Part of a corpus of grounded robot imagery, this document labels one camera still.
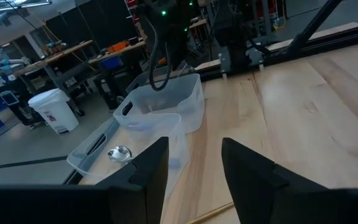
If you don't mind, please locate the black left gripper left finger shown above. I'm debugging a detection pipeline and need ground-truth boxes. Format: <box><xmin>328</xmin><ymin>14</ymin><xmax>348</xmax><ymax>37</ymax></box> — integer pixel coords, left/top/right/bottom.
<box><xmin>0</xmin><ymin>136</ymin><xmax>170</xmax><ymax>224</ymax></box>

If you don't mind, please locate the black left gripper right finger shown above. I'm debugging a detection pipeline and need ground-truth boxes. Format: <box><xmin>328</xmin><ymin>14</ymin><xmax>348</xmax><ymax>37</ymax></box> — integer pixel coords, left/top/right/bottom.
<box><xmin>222</xmin><ymin>138</ymin><xmax>358</xmax><ymax>224</ymax></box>

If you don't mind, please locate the purple-handled silver spoon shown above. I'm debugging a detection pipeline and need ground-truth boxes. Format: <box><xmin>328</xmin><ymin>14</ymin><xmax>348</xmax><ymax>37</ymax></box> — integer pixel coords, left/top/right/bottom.
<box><xmin>106</xmin><ymin>145</ymin><xmax>181</xmax><ymax>170</ymax></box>

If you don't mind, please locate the wooden spoon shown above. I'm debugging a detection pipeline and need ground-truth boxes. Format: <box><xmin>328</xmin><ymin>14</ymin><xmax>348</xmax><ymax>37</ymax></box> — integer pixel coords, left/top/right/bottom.
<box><xmin>184</xmin><ymin>201</ymin><xmax>236</xmax><ymax>224</ymax></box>

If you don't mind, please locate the wooden workbench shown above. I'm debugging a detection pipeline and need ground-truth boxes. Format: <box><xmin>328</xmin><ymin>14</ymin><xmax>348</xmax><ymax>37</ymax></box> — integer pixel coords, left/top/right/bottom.
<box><xmin>88</xmin><ymin>40</ymin><xmax>147</xmax><ymax>110</ymax></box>
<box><xmin>12</xmin><ymin>39</ymin><xmax>94</xmax><ymax>116</ymax></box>

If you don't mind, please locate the orange tray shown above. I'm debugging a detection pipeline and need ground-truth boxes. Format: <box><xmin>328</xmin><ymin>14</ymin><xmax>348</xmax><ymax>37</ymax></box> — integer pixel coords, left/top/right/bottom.
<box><xmin>107</xmin><ymin>41</ymin><xmax>131</xmax><ymax>54</ymax></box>

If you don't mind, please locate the blue storage bin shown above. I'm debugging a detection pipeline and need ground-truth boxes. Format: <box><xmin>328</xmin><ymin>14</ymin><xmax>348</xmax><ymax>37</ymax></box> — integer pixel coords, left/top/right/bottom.
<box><xmin>99</xmin><ymin>55</ymin><xmax>124</xmax><ymax>71</ymax></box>

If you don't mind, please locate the black equipment case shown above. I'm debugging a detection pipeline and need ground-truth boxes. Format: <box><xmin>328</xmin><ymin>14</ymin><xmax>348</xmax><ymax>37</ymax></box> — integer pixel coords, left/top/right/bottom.
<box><xmin>93</xmin><ymin>70</ymin><xmax>136</xmax><ymax>111</ymax></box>

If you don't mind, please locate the white pedal trash can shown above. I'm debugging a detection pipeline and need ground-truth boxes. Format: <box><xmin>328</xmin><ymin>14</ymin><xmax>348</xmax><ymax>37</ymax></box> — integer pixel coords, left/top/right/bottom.
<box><xmin>27</xmin><ymin>88</ymin><xmax>80</xmax><ymax>135</ymax></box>

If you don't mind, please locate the tablet on stand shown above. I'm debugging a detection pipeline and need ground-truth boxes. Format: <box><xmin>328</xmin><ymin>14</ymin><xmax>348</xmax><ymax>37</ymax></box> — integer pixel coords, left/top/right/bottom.
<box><xmin>0</xmin><ymin>90</ymin><xmax>20</xmax><ymax>106</ymax></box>

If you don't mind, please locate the ceiling light fixture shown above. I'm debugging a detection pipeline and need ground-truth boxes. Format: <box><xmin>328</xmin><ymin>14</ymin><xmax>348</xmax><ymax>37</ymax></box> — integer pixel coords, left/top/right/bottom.
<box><xmin>0</xmin><ymin>0</ymin><xmax>53</xmax><ymax>15</ymax></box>

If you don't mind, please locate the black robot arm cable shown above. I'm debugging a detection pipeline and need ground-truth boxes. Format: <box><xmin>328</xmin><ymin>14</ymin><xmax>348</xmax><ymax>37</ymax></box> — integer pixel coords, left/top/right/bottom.
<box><xmin>149</xmin><ymin>15</ymin><xmax>173</xmax><ymax>92</ymax></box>

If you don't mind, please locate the black aluminium table frame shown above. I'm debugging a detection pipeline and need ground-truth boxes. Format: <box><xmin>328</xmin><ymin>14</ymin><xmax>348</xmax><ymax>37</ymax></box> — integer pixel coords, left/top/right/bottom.
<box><xmin>62</xmin><ymin>0</ymin><xmax>358</xmax><ymax>185</ymax></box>

